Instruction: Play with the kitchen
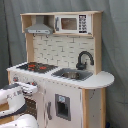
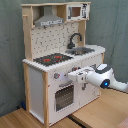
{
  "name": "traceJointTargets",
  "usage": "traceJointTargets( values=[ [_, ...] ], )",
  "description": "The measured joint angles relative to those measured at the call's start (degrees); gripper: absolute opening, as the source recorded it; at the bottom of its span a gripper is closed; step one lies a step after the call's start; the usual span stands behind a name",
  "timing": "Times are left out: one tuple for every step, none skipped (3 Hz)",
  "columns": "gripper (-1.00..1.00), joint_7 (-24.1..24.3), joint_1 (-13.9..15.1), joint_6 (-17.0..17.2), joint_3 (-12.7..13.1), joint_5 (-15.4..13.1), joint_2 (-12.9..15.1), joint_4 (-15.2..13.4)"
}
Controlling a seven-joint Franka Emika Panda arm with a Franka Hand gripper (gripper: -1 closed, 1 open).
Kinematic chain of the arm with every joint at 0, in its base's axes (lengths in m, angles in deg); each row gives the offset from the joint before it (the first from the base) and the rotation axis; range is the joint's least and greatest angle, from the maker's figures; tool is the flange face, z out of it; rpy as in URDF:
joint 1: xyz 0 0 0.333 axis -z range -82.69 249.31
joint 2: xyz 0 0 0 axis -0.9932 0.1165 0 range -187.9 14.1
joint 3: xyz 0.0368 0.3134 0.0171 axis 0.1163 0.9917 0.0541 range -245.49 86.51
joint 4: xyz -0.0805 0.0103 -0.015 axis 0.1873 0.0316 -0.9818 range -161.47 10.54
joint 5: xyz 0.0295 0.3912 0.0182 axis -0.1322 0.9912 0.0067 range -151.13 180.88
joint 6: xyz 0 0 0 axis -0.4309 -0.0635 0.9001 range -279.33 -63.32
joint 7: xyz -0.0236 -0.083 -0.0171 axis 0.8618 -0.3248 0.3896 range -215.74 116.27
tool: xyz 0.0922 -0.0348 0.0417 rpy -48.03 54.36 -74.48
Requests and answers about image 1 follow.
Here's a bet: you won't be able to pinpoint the oven door with window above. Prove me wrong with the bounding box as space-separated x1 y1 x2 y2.
13 87 45 125

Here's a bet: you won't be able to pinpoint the grey range hood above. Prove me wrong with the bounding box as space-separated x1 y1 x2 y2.
25 15 53 35

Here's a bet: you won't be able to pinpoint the wooden toy kitchen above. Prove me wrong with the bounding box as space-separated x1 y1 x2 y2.
8 11 114 128

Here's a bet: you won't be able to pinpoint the white microwave door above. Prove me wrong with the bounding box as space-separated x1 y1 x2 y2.
55 14 92 34

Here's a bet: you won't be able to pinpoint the grey toy sink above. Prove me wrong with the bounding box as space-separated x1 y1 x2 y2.
53 68 93 81

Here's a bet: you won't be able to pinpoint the white fridge door dispenser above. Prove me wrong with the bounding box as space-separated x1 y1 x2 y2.
45 83 82 128

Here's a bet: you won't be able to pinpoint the black stovetop red burners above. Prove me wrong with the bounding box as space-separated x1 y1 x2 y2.
19 62 56 73

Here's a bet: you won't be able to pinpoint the red stove knob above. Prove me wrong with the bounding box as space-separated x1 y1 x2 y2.
31 80 38 86
12 76 19 83

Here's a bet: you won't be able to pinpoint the black toy faucet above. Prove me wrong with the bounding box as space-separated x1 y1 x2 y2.
76 51 94 70

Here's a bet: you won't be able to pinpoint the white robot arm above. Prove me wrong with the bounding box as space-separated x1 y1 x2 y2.
0 83 39 128

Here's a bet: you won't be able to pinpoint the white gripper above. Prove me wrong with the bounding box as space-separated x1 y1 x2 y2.
18 82 38 96

